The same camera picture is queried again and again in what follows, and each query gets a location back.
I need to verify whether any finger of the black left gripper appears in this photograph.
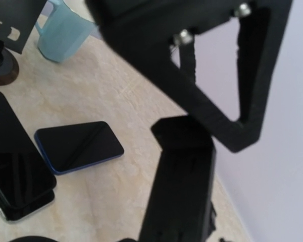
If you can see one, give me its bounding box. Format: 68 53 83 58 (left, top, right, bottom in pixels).
86 1 292 152

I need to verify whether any light blue mug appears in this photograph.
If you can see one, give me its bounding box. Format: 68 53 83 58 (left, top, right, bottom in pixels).
35 0 96 63

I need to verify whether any black smartphone blue edge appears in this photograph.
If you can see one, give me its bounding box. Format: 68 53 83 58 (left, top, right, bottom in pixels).
34 121 124 175

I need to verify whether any black smartphone silver edge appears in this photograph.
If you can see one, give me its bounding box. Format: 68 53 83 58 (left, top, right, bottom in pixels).
0 92 57 222

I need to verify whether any brown-base plate phone stand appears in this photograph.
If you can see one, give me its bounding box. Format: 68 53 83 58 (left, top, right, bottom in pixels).
0 0 46 86

